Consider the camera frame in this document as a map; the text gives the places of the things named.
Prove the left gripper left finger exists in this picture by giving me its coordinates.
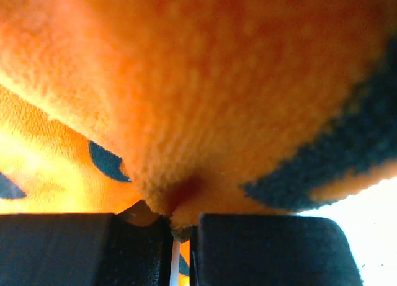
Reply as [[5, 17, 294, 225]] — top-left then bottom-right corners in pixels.
[[1, 202, 172, 285]]

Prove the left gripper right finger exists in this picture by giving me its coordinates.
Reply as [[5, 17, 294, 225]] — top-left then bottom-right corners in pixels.
[[190, 214, 363, 286]]

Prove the orange patterned fleece pillowcase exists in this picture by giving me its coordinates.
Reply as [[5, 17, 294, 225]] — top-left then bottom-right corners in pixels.
[[1, 0, 396, 285]]

